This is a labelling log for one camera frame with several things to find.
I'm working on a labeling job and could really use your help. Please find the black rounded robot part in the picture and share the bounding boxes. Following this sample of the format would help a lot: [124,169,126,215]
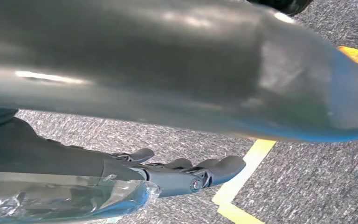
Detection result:
[245,0,314,17]

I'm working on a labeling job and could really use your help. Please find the transparent plastic film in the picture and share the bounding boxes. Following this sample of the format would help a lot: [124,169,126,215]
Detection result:
[0,171,161,224]

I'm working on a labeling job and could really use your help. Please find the yellow floor tape outline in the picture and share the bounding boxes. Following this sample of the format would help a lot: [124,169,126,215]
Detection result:
[211,45,358,224]

